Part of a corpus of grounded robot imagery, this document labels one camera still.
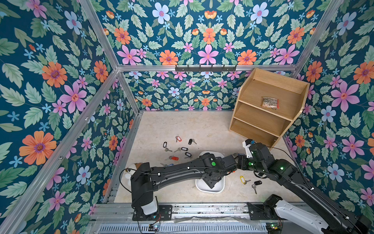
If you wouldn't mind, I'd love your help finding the white plastic storage box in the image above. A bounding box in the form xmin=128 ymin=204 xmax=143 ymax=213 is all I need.
xmin=195 ymin=150 xmax=226 ymax=194

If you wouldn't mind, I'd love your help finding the solid black tag key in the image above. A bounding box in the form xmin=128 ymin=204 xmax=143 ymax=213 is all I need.
xmin=251 ymin=180 xmax=263 ymax=195
xmin=189 ymin=138 xmax=196 ymax=145

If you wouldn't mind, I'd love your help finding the blue tag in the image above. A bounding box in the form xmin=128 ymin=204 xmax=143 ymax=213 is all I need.
xmin=161 ymin=163 xmax=174 ymax=167

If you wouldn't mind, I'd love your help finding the red tag key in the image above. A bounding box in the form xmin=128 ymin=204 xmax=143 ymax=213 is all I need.
xmin=166 ymin=156 xmax=179 ymax=161

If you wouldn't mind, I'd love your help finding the red white label tag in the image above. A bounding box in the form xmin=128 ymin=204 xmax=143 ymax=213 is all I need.
xmin=175 ymin=135 xmax=182 ymax=142

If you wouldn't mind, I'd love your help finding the yellow frame tag key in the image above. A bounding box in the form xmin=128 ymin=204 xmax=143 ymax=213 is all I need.
xmin=240 ymin=175 xmax=251 ymax=185

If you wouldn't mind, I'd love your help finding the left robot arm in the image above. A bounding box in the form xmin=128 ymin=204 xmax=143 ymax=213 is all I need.
xmin=131 ymin=153 xmax=238 ymax=215

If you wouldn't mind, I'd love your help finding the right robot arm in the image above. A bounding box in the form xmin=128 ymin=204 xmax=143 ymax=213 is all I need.
xmin=238 ymin=139 xmax=372 ymax=234

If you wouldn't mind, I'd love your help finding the wooden shelf unit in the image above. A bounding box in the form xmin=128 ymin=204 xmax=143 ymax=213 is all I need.
xmin=229 ymin=68 xmax=310 ymax=147

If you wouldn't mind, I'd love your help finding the clear bag of small items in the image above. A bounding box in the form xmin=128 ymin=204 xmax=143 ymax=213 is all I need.
xmin=261 ymin=97 xmax=280 ymax=110

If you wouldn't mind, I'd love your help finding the plush dog toy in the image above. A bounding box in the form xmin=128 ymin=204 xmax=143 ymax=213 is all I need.
xmin=124 ymin=163 xmax=142 ymax=189

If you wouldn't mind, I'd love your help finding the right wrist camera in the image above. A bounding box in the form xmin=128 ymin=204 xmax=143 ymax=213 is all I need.
xmin=242 ymin=139 xmax=263 ymax=159

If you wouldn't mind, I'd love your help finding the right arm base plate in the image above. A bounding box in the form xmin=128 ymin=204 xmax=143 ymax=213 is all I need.
xmin=247 ymin=202 xmax=280 ymax=220

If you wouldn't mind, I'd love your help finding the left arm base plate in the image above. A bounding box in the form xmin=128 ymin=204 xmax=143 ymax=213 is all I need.
xmin=132 ymin=204 xmax=173 ymax=221

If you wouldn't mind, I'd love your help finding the black wall hook rail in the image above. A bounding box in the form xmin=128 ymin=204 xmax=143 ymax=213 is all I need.
xmin=174 ymin=65 xmax=237 ymax=73

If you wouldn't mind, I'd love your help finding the aluminium front rail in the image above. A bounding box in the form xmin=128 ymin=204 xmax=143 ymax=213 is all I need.
xmin=87 ymin=202 xmax=331 ymax=223

